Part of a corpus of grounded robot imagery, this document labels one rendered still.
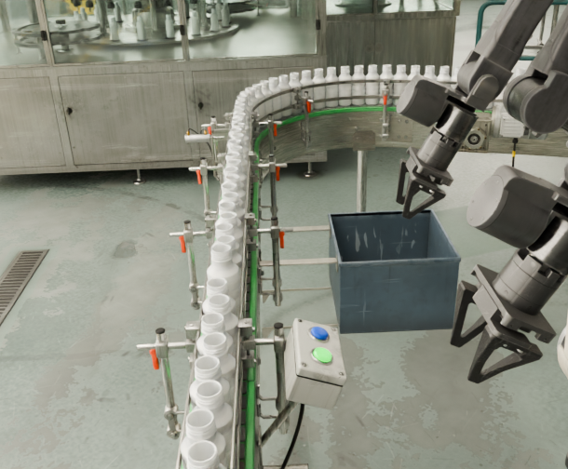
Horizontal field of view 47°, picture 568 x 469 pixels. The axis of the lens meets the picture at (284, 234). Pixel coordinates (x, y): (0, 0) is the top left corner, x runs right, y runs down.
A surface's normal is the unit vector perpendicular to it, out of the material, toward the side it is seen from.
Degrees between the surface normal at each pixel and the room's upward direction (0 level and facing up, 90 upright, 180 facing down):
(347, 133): 90
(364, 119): 90
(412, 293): 90
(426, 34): 90
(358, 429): 0
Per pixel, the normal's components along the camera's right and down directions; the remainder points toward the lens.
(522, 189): 0.03, 0.44
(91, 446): -0.04, -0.90
